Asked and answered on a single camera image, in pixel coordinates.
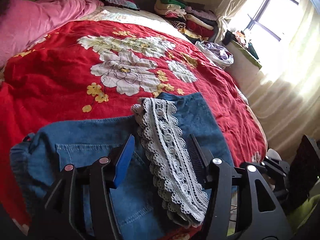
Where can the red floral blanket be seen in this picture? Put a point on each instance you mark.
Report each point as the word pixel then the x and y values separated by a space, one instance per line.
pixel 50 80

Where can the window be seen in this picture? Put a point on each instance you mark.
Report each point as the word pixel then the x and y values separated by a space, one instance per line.
pixel 275 7

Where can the blue denim pants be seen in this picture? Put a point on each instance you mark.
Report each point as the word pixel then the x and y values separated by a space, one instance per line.
pixel 82 135

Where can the green cloth on windowsill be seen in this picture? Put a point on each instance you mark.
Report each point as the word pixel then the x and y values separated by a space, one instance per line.
pixel 247 55

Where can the patterned pillow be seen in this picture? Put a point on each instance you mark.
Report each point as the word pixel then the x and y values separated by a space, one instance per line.
pixel 117 1

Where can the cream curtain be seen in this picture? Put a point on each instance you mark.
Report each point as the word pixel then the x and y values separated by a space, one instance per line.
pixel 287 80

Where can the light green cloth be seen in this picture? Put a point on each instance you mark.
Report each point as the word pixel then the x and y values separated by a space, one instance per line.
pixel 303 212

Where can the pink quilt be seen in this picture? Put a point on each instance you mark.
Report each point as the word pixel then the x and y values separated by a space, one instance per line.
pixel 37 15

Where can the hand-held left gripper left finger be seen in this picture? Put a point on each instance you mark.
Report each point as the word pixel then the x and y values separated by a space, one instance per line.
pixel 123 165

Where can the pile of folded clothes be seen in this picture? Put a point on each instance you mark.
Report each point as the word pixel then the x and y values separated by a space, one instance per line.
pixel 190 17

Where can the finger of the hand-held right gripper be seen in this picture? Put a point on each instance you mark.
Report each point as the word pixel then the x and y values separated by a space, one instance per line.
pixel 277 175
pixel 308 167

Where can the purple and white cloth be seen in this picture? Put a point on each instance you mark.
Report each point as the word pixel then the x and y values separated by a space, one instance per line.
pixel 217 53

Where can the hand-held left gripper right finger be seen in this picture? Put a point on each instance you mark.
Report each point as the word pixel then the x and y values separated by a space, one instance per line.
pixel 200 157

